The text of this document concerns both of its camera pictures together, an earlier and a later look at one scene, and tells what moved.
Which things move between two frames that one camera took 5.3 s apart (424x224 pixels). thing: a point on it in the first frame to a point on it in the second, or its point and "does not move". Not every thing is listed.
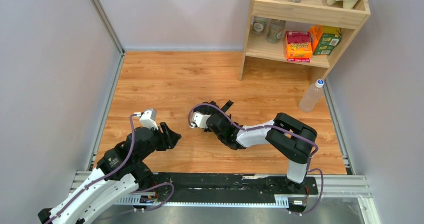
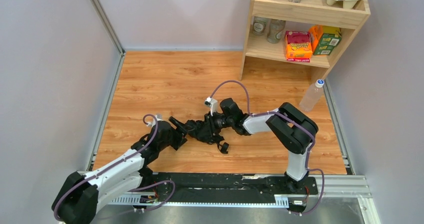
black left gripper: (164, 136) to (178, 125)
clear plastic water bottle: (312, 96) does not move
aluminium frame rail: (344, 186) does not move
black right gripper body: (220, 115) does not move
